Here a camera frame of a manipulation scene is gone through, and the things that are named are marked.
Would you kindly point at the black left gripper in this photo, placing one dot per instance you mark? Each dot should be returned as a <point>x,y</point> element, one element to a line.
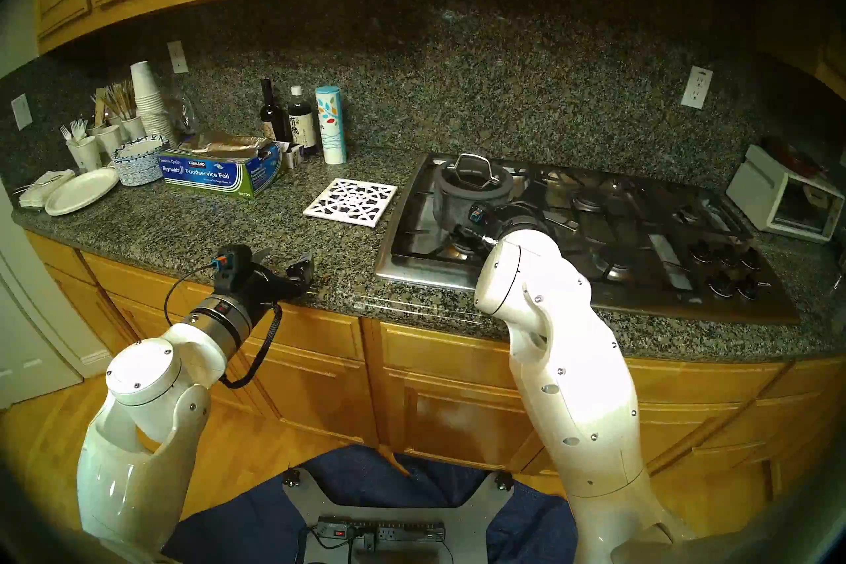
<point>238,275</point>

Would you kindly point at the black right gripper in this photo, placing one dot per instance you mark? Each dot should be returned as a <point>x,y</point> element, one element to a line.
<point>492,218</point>

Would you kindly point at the glass pot lid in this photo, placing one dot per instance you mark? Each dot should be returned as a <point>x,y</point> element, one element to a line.
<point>472,178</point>

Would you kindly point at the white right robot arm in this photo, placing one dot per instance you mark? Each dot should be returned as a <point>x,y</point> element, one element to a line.
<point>568,371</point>

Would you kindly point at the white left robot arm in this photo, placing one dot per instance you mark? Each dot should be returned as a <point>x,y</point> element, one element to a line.
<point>145,377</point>

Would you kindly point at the black stove knob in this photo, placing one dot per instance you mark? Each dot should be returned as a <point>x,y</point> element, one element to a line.
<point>720,286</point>
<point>751,259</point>
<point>702,252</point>
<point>748,288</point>
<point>727,255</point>

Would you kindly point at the stainless steel gas cooktop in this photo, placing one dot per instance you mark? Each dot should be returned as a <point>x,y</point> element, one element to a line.
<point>423,278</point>

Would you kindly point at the white lattice trivet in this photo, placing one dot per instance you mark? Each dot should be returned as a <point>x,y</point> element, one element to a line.
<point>350,202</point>

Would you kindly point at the small white carton box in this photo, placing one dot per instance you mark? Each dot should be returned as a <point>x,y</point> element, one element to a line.
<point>294,155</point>

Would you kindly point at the blue Reynolds foil box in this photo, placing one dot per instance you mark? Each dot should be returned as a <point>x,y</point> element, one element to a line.
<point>211,171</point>

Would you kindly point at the soy sauce bottle white cap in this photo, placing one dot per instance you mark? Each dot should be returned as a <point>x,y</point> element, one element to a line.
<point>303,126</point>

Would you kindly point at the blue white leaf-print canister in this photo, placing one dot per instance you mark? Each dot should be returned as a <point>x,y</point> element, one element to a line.
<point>330,126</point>

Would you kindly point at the dark wine bottle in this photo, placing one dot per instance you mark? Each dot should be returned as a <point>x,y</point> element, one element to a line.
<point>271,116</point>

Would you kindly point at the stack of blue-patterned paper bowls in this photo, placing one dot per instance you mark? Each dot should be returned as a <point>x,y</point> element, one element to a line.
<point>140,166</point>

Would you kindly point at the clear plastic bag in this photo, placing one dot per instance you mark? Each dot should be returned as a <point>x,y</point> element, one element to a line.
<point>182,116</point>

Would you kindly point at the white paper cup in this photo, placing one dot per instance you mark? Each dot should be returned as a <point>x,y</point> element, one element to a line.
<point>86,154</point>
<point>134,128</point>
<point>109,141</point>

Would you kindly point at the wooden base cabinets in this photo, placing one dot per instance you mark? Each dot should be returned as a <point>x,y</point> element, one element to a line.
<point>449,417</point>

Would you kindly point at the white paper plate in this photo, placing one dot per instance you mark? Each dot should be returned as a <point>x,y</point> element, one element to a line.
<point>82,192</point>

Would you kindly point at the small black cast iron grate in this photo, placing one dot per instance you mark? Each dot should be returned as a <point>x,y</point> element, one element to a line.
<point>714,219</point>

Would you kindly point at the stack of white paper cups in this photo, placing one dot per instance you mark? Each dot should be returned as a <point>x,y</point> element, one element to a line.
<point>145,87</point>

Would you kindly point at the wooden chopsticks bundle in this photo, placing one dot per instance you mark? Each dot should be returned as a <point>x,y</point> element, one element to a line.
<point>120,101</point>

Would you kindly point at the wooden stirrer sticks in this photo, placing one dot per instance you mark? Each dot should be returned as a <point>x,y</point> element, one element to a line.
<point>100,107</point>

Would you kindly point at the white plastic forks bunch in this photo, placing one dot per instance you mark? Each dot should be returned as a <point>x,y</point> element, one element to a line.
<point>75,130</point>

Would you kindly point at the white paper napkins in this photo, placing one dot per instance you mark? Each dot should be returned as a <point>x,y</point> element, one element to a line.
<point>43,186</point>

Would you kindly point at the dark blue cloth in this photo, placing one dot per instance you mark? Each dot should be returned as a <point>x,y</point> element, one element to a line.
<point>231,523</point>

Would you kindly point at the white door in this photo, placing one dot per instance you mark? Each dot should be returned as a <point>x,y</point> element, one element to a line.
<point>20,338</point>

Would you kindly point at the white toaster oven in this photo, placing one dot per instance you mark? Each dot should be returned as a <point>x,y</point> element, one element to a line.
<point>773,192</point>

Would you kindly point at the black power strip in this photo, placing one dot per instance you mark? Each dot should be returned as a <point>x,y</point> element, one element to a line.
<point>383,530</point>

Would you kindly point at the dark red dish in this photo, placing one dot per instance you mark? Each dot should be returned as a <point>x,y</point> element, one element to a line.
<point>786,156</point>

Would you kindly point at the white wall outlet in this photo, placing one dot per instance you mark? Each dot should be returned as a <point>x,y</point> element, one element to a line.
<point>697,87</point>
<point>178,57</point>

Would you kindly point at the white wall switch plate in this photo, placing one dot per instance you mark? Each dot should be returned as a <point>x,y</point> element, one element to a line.
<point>21,112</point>

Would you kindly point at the grey metal robot base plate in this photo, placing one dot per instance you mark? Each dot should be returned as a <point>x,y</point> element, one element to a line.
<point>472,523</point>

